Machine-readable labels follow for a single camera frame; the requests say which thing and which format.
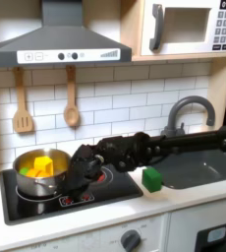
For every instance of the wooden spoon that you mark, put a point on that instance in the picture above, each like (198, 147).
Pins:
(71, 114)

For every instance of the wooden slotted spatula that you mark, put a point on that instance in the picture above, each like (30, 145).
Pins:
(20, 85)

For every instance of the grey stove knob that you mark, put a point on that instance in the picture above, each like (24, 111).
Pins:
(130, 241)

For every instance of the grey tap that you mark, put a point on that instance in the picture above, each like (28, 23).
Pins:
(190, 100)

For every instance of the white toy microwave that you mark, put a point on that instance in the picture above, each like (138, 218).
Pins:
(180, 47)

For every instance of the steel pot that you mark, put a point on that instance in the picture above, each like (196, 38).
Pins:
(29, 187)

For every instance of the black stove cooktop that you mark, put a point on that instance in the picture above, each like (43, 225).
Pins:
(118, 193)

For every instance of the wooden shelf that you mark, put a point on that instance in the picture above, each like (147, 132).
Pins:
(183, 57)

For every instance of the grey extractor hood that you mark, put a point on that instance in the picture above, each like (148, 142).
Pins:
(59, 39)

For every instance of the black oven door panel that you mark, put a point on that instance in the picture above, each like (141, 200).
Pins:
(203, 244)

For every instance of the grey sink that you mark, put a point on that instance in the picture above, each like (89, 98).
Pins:
(200, 170)

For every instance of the green block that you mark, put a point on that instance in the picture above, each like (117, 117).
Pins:
(152, 179)

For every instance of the yellow block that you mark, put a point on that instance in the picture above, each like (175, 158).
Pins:
(43, 165)

